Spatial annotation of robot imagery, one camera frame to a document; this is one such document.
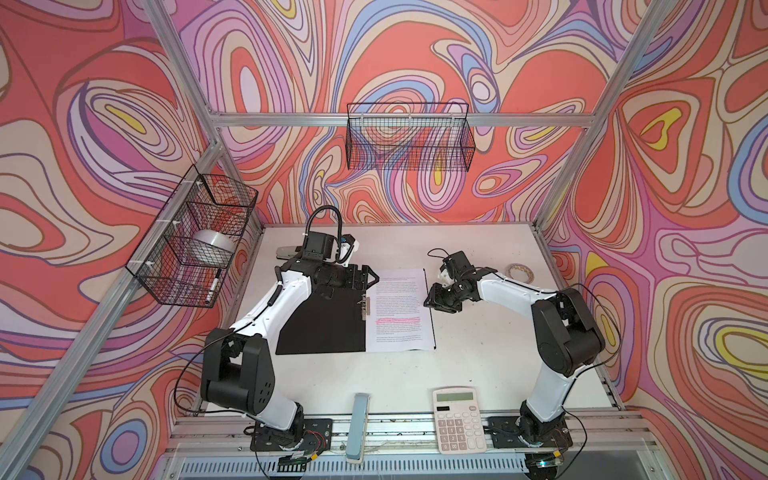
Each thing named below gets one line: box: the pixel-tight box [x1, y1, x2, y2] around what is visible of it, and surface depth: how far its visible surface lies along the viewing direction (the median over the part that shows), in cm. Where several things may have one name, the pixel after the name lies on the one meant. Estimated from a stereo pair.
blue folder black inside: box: [276, 286, 367, 354], surface depth 91 cm
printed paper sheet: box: [366, 268, 435, 352], surface depth 95 cm
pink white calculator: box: [432, 386, 487, 455], surface depth 75 cm
